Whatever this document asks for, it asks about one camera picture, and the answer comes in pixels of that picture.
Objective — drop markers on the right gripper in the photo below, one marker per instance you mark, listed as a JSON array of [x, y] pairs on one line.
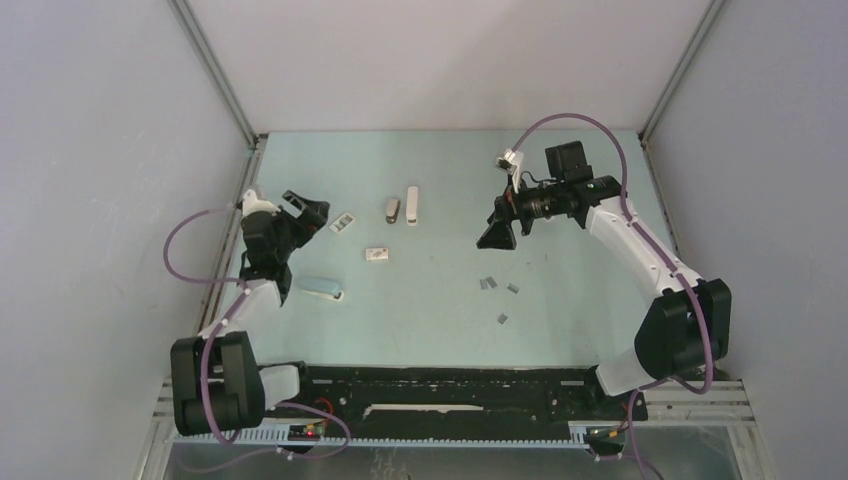
[[507, 208]]

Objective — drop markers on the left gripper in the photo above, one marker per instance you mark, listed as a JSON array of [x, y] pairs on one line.
[[310, 222]]

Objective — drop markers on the staple box with barcode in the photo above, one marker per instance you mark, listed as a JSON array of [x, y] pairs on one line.
[[342, 222]]

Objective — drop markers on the white staple box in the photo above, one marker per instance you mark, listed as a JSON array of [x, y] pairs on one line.
[[377, 254]]

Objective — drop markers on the light blue stapler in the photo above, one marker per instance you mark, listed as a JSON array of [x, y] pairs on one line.
[[328, 289]]

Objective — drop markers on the small grey stapler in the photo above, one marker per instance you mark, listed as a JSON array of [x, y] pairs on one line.
[[392, 210]]

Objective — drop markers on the white stapler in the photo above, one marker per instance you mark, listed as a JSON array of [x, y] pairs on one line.
[[411, 210]]

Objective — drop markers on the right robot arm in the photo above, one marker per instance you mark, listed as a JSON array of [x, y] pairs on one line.
[[687, 323]]

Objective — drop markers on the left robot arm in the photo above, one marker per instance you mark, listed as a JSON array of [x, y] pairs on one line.
[[219, 386]]

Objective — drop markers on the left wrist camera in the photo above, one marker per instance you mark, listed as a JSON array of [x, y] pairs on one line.
[[253, 200]]

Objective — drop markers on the left aluminium frame post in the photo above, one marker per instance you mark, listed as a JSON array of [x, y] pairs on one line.
[[188, 19]]

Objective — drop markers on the aluminium frame post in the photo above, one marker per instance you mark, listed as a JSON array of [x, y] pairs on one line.
[[694, 45], [188, 19]]

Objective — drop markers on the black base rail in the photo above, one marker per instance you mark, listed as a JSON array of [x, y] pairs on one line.
[[452, 405]]

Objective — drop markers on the right aluminium frame post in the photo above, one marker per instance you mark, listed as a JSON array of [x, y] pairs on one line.
[[694, 45]]

